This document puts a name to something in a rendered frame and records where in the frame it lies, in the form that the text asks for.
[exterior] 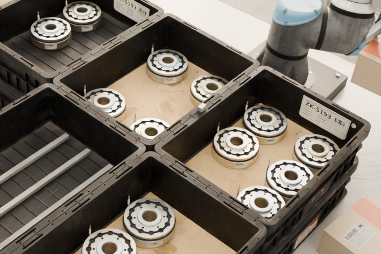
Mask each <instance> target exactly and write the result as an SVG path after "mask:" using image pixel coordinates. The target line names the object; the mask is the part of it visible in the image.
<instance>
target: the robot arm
mask: <svg viewBox="0 0 381 254"><path fill-rule="evenodd" d="M375 10H376V9H375V7H374V5H373V3H372V0H331V2H330V5H329V6H323V4H322V2H321V0H279V1H278V2H277V4H276V8H275V10H274V12H273V15H272V22H271V25H270V29H269V33H268V37H267V40H266V44H265V46H264V47H263V48H262V50H261V52H260V53H259V54H258V56H257V57H256V60H258V61H259V63H260V66H269V67H271V68H272V69H274V70H276V71H278V72H280V73H281V74H283V75H285V76H287V77H289V78H291V79H292V80H294V81H296V82H298V83H300V84H302V85H304V84H305V83H306V81H307V78H308V52H309V50H310V49H314V50H320V51H325V52H332V53H338V54H344V55H345V56H358V55H359V52H360V51H361V50H362V49H363V48H364V47H365V46H366V45H367V44H368V43H369V42H370V41H371V40H372V39H373V38H375V37H376V36H377V35H380V34H381V13H380V15H379V17H378V16H377V15H376V14H375Z"/></svg>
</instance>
